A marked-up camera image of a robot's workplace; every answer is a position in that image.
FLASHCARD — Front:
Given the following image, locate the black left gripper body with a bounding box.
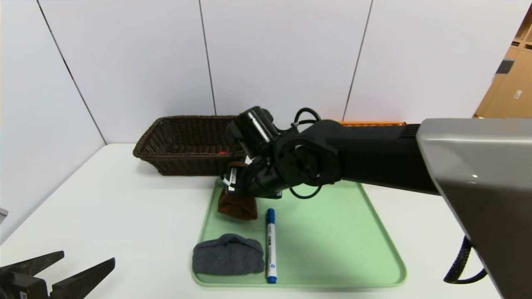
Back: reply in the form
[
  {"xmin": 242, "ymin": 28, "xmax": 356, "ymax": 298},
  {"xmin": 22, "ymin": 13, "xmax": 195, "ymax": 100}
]
[{"xmin": 0, "ymin": 268, "xmax": 48, "ymax": 299}]

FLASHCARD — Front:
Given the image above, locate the grey towel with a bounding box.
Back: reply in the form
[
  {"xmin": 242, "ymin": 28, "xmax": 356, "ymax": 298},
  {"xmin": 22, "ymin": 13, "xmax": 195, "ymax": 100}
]
[{"xmin": 192, "ymin": 233, "xmax": 265, "ymax": 276}]

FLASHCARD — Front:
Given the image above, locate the brown towel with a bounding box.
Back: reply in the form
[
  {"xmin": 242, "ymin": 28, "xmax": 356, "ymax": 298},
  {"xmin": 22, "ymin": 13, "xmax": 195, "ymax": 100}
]
[{"xmin": 217, "ymin": 161, "xmax": 259, "ymax": 221}]

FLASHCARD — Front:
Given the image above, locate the dark brown wicker basket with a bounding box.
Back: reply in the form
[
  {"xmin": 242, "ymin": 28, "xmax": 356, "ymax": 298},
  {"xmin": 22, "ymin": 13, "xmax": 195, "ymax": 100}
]
[{"xmin": 133, "ymin": 115, "xmax": 250, "ymax": 176}]

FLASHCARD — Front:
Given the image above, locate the orange wicker basket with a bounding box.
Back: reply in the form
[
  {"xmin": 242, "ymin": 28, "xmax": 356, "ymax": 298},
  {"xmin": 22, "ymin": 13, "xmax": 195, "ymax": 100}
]
[{"xmin": 341, "ymin": 120, "xmax": 408, "ymax": 127}]

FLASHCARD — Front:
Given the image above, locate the blue white marker pen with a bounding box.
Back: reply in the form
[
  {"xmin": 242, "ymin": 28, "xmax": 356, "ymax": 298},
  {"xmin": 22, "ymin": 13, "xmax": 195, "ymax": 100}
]
[{"xmin": 266, "ymin": 208, "xmax": 277, "ymax": 284}]

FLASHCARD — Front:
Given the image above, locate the light green plastic tray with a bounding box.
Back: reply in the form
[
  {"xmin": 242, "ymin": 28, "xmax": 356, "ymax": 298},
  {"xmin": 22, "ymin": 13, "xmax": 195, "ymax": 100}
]
[{"xmin": 192, "ymin": 176, "xmax": 407, "ymax": 288}]

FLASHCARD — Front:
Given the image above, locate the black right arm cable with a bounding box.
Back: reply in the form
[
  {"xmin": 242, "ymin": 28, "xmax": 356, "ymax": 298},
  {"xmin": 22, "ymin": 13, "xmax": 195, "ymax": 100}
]
[{"xmin": 292, "ymin": 107, "xmax": 323, "ymax": 126}]

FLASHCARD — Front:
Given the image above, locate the black braided cable sleeve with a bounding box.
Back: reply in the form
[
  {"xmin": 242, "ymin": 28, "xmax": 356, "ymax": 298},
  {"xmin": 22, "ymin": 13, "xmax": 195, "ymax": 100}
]
[{"xmin": 443, "ymin": 236, "xmax": 488, "ymax": 285}]

